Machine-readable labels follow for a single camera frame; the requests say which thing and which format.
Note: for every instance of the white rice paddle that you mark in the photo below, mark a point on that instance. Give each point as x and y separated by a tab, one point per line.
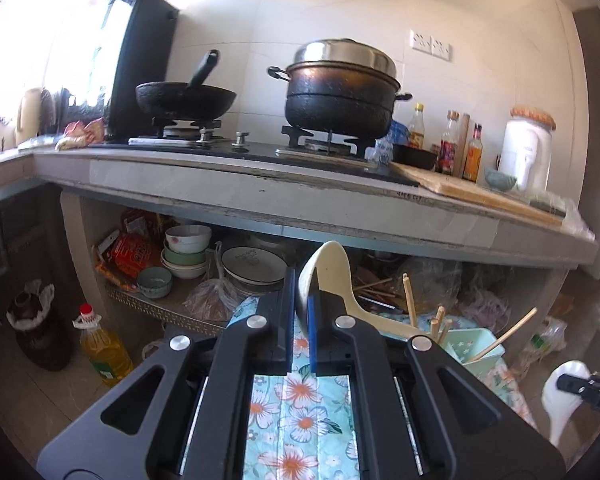
557	410

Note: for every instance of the cooking oil bottle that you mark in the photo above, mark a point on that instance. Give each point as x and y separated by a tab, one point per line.
105	355

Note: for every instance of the small red-capped bottle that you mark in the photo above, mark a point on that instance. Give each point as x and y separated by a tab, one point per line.
472	157

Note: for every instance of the pinkish plastic bag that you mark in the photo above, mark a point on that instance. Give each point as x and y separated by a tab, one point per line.
482	305

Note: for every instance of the red snack packets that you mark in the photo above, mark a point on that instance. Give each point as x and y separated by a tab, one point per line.
130	255

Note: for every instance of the small black pan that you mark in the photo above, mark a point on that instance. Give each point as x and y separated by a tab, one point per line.
415	157

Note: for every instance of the white ceramic spoon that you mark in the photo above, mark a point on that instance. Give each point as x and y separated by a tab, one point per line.
330	260

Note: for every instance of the clear bag with groceries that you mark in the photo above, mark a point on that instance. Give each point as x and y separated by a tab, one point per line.
547	337

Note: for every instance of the teal bowl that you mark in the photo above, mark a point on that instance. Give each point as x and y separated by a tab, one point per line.
155	282

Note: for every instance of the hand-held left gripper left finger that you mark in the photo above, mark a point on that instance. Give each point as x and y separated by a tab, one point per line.
291	320

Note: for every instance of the green bowl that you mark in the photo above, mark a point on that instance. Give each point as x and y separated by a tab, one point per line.
182	259

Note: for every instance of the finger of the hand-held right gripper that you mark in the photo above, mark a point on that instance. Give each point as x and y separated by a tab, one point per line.
580	385

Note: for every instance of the woven round lid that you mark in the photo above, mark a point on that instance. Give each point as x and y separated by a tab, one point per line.
532	116

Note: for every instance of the black wok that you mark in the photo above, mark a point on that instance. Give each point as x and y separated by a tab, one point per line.
180	100

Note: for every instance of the wooden cutting board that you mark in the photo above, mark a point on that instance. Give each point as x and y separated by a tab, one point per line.
470	192

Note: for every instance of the wicker tray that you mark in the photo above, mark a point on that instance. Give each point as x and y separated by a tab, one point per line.
145	305

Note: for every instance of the yellow-capped sauce bottle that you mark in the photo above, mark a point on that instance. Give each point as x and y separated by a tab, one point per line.
417	130

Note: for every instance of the floral light blue blanket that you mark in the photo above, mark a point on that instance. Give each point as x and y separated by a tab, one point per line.
300	410

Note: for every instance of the small grey-green bowl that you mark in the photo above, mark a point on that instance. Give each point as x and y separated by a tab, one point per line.
500	180

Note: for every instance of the steel pot lid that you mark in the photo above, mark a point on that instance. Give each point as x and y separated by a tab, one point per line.
345	55

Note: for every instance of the green star-holed utensil holder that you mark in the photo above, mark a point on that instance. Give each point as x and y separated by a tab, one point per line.
475	345

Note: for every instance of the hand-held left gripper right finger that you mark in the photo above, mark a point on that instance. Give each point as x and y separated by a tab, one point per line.
313	340

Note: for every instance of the gas stove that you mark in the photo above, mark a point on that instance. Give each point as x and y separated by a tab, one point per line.
260	152

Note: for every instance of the bundle of wooden sticks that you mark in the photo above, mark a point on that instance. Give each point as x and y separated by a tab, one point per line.
375	290

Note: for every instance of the white floral bowl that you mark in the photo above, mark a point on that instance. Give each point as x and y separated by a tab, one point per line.
187	237

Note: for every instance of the bag with brown contents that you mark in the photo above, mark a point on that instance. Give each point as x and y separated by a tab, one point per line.
212	302

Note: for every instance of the crumpled plastic wrap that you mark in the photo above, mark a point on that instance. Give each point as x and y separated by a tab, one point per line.
580	220

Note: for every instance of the clear plastic bag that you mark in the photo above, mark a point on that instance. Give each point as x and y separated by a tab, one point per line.
430	285

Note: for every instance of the white wall socket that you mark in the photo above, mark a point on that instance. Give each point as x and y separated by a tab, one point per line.
420	41
441	48

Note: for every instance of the black upright panel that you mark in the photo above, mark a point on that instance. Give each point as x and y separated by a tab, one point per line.
140	50

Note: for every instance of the blue plastic packet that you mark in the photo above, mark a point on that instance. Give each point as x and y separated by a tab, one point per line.
395	140

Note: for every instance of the red-labelled sauce bottle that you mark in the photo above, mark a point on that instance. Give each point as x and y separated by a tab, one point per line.
449	150

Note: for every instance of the pink packet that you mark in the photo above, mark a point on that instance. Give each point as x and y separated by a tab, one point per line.
85	132

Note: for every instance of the black cooking pot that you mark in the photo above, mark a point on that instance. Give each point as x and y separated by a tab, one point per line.
340	110

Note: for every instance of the beige kettle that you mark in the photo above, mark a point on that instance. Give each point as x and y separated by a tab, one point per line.
27	115

